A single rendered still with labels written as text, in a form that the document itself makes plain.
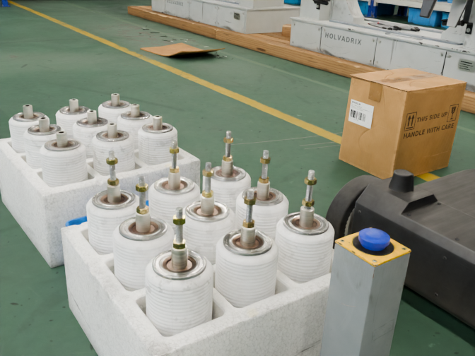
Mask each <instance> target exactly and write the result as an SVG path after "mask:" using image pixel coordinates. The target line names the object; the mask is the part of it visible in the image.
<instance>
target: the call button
mask: <svg viewBox="0 0 475 356"><path fill-rule="evenodd" d="M358 240H359V241H360V243H361V245H362V246H363V247H364V248H366V249H369V250H372V251H382V250H383V249H385V247H387V246H388V245H389V243H390V236H389V235H388V234H387V233H386V232H384V231H382V230H379V229H376V228H365V229H363V230H361V231H360V232H359V235H358Z"/></svg>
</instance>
